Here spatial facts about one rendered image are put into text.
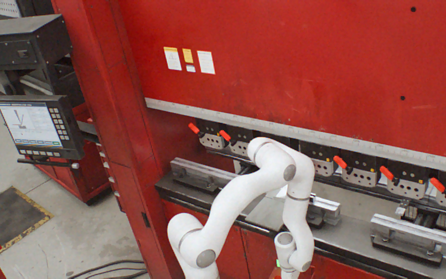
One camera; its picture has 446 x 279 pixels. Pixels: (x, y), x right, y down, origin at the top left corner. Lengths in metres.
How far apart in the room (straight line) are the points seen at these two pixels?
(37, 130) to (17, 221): 2.09
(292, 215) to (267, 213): 0.46
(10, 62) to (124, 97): 0.59
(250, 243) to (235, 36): 1.13
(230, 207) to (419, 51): 0.82
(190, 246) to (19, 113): 1.41
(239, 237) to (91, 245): 1.69
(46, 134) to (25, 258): 1.77
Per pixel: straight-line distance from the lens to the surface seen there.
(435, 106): 1.76
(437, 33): 1.65
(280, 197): 2.30
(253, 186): 1.56
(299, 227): 1.80
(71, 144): 2.51
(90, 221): 4.21
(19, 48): 2.42
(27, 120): 2.62
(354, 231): 2.29
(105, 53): 2.41
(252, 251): 2.60
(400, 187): 2.00
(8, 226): 4.59
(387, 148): 1.91
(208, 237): 1.53
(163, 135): 2.77
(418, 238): 2.17
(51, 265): 3.96
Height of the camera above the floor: 2.45
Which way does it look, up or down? 31 degrees down
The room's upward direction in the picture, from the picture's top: 11 degrees counter-clockwise
